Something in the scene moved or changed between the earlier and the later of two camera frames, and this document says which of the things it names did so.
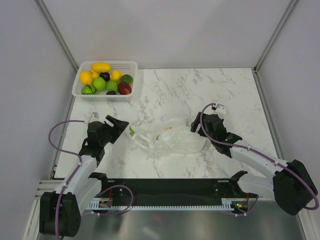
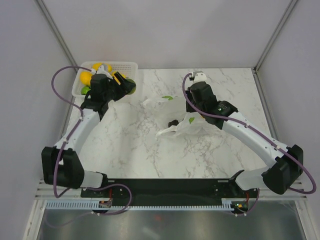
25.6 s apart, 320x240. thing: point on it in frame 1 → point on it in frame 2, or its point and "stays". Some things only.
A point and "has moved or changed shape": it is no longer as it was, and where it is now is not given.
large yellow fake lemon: [86, 77] stays
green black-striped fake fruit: [88, 90] stays
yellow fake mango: [101, 67] stays
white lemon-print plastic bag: [170, 136] → [162, 109]
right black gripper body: [201, 133] → [190, 100]
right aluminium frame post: [290, 7] stays
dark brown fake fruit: [111, 92] has moved or changed shape
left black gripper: [119, 126] → [125, 87]
